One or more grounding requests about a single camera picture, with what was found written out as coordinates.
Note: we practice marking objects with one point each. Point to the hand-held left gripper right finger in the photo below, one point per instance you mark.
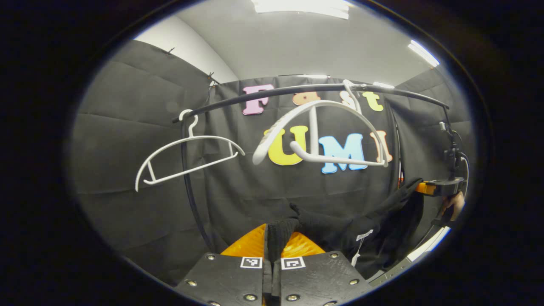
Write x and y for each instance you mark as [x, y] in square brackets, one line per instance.
[318, 276]

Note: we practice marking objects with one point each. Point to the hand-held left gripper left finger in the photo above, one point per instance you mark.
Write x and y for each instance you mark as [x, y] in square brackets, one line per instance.
[225, 276]

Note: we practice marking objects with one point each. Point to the black clothes rack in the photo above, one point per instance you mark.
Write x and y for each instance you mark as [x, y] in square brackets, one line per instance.
[255, 94]

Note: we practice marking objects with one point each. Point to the white plastic hanger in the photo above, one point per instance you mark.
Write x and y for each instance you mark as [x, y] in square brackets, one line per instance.
[191, 168]
[313, 127]

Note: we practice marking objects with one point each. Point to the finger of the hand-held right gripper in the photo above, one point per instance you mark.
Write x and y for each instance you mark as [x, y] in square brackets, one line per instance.
[425, 188]

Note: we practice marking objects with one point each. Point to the black knit cardigan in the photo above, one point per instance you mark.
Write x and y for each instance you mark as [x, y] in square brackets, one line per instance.
[331, 229]

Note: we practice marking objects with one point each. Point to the black backdrop cloth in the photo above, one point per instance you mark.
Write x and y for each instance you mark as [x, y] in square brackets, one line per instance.
[127, 148]

